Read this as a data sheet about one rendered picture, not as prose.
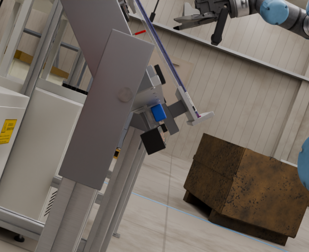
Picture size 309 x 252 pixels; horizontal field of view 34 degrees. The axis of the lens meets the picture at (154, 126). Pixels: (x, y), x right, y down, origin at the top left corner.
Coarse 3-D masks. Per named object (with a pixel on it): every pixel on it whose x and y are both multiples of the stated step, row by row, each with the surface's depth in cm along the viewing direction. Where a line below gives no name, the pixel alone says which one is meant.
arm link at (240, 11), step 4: (236, 0) 159; (240, 0) 159; (244, 0) 159; (236, 4) 159; (240, 4) 159; (244, 4) 160; (248, 4) 159; (236, 8) 160; (240, 8) 160; (244, 8) 160; (248, 8) 160; (236, 12) 161; (240, 12) 161; (244, 12) 161; (248, 12) 161; (236, 16) 163; (240, 16) 163
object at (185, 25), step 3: (195, 21) 167; (183, 24) 169; (186, 24) 168; (189, 24) 168; (192, 24) 167; (195, 24) 167; (198, 24) 167; (174, 27) 171; (177, 27) 170; (180, 27) 170; (183, 27) 169; (186, 27) 169; (189, 27) 169
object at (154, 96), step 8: (152, 80) 61; (152, 88) 62; (160, 88) 69; (136, 96) 65; (144, 96) 71; (152, 96) 79; (160, 96) 89; (136, 104) 83; (144, 104) 94; (152, 104) 108; (136, 112) 114
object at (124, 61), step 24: (120, 48) 55; (144, 48) 55; (96, 72) 55; (120, 72) 55; (144, 72) 55; (96, 96) 55; (120, 96) 54; (96, 120) 55; (120, 120) 55; (72, 144) 55; (96, 144) 55; (72, 168) 55; (96, 168) 55; (0, 216) 131; (24, 216) 133
